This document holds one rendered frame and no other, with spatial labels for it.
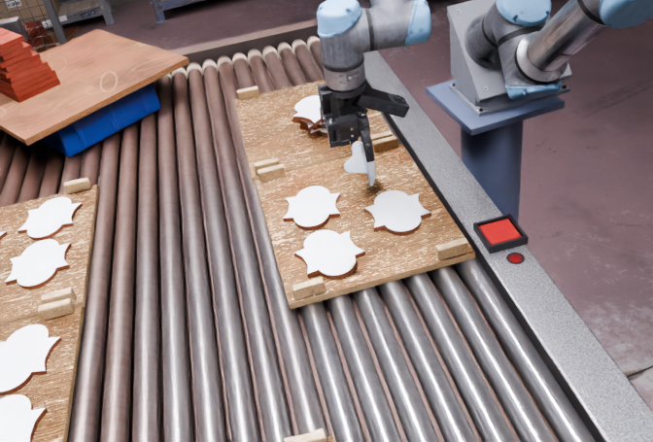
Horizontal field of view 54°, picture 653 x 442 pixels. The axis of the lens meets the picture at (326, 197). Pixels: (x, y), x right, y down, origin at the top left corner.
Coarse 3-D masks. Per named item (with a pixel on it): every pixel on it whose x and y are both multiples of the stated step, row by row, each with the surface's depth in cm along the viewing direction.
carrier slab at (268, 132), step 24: (264, 96) 179; (288, 96) 177; (240, 120) 169; (264, 120) 167; (288, 120) 166; (384, 120) 159; (264, 144) 158; (288, 144) 156; (312, 144) 155; (288, 168) 148
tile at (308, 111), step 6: (300, 102) 158; (306, 102) 158; (312, 102) 157; (318, 102) 157; (294, 108) 156; (300, 108) 156; (306, 108) 155; (312, 108) 155; (318, 108) 154; (300, 114) 153; (306, 114) 153; (312, 114) 152; (318, 114) 152; (306, 120) 152; (312, 120) 150; (318, 120) 150; (324, 120) 150
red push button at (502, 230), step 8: (488, 224) 123; (496, 224) 123; (504, 224) 123; (512, 224) 123; (488, 232) 122; (496, 232) 121; (504, 232) 121; (512, 232) 121; (488, 240) 120; (496, 240) 120; (504, 240) 119
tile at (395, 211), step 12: (384, 192) 133; (396, 192) 133; (384, 204) 130; (396, 204) 129; (408, 204) 129; (420, 204) 128; (372, 216) 128; (384, 216) 127; (396, 216) 126; (408, 216) 126; (420, 216) 125; (384, 228) 125; (396, 228) 123; (408, 228) 123
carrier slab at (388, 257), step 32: (384, 160) 145; (288, 192) 140; (352, 192) 137; (416, 192) 134; (288, 224) 131; (352, 224) 128; (448, 224) 124; (288, 256) 123; (384, 256) 119; (416, 256) 118; (288, 288) 116; (352, 288) 114
